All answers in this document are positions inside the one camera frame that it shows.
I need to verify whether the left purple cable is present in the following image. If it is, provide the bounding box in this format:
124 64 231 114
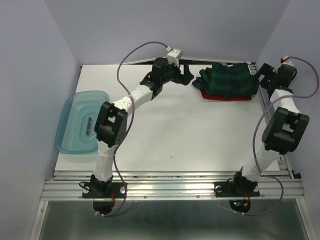
93 41 172 218

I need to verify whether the folded red skirt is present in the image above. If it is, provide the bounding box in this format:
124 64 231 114
200 89 252 101

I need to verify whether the green plaid skirt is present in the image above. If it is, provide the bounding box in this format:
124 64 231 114
192 62 259 97

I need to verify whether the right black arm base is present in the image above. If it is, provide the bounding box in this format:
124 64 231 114
213 170 260 214

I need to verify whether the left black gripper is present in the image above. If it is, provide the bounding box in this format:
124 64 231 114
160 59 193 86

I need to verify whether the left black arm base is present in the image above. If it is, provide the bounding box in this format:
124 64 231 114
78 181 127 218

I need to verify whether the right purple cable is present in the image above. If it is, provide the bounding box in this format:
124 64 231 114
217 56 320 216

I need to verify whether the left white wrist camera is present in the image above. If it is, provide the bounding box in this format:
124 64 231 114
166 46 183 68

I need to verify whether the aluminium mounting rail frame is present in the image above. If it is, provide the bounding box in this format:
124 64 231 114
29 58 311 240

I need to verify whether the purple cable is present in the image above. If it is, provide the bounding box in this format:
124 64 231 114
217 56 320 216
93 41 172 218

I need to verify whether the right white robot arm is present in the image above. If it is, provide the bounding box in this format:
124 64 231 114
230 58 310 195

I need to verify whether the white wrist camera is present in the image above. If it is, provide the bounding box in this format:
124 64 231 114
272 56 294 74
166 46 183 68

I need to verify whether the small dark object in bin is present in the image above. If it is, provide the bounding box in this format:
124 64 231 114
85 117 93 136

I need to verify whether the blue transparent plastic bin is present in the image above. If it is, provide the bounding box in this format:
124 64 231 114
54 90 110 154

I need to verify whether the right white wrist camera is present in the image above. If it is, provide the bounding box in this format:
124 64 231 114
272 56 294 74

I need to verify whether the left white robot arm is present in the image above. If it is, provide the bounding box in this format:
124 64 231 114
88 57 194 197

